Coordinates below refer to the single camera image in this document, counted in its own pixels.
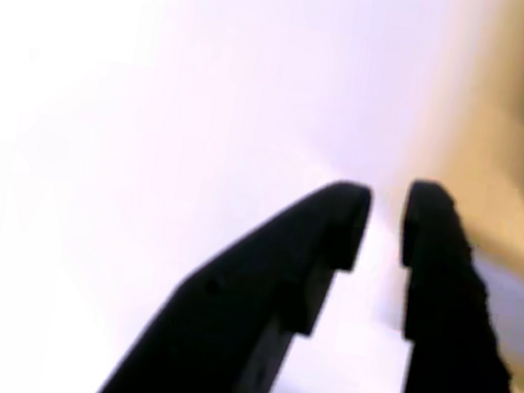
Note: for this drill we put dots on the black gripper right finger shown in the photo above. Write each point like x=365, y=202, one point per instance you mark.
x=444, y=365

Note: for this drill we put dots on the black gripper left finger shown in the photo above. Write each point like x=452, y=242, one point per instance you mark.
x=243, y=313

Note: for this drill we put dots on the yellow open cardboard box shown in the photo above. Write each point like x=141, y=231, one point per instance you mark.
x=499, y=144

